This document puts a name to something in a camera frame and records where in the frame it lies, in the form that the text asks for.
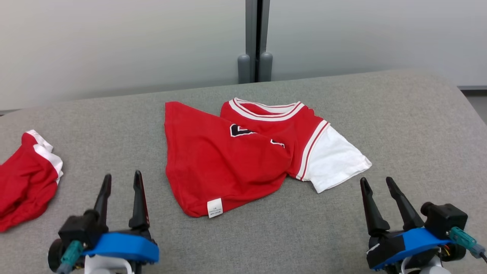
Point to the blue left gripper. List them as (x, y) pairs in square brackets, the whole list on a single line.
[(121, 245)]

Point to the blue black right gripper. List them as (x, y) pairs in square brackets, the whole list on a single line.
[(411, 243)]

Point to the red shorts with white hem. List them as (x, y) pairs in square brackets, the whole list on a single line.
[(23, 186)]

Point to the red jersey with white sleeves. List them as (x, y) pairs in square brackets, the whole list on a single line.
[(220, 171)]

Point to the grey cylindrical door stop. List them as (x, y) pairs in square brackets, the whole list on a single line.
[(266, 66), (244, 68)]

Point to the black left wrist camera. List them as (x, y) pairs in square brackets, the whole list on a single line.
[(80, 228)]

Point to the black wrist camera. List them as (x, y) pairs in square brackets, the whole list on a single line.
[(80, 228), (445, 220)]

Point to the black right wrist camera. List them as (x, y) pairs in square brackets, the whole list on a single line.
[(445, 220)]

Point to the teal left camera connector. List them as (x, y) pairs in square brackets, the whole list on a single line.
[(71, 255)]

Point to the teal camera connector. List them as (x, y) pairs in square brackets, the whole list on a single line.
[(464, 240), (71, 255)]

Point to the teal right camera connector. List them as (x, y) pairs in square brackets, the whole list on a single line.
[(464, 240)]

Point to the grey door frame post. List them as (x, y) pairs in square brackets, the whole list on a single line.
[(258, 34)]

